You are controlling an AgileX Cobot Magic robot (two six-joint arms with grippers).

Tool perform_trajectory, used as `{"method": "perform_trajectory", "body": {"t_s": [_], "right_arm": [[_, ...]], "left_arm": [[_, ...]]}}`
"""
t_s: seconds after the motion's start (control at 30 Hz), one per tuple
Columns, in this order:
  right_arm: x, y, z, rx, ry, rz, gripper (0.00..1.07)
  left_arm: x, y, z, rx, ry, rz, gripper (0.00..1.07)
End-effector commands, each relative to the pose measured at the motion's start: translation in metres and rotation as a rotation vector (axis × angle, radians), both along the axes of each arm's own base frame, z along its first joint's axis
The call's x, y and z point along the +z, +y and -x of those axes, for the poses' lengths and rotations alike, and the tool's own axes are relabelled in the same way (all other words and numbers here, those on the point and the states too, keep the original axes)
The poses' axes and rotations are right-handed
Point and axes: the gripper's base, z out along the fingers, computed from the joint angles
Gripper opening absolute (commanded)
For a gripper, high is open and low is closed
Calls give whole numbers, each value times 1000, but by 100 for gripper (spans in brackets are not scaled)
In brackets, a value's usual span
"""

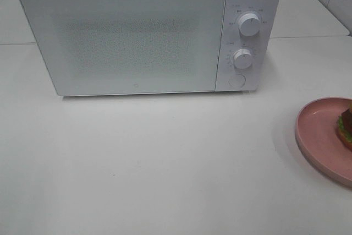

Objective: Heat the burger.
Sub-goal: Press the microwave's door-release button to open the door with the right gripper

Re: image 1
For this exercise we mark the pink speckled plate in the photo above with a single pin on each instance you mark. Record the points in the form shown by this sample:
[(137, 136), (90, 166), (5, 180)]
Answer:
[(316, 135)]

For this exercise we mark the burger with lettuce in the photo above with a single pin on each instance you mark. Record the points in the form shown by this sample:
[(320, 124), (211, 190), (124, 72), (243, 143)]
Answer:
[(344, 127)]

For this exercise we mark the upper white power knob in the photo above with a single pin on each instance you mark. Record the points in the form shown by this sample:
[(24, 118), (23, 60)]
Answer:
[(249, 24)]

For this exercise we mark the lower white timer knob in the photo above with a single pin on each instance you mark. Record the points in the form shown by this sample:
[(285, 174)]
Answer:
[(242, 58)]

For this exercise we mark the white microwave door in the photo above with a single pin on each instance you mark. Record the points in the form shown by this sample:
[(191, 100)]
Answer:
[(110, 47)]

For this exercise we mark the round white door button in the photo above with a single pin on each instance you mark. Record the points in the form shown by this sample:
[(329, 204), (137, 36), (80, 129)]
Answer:
[(237, 81)]

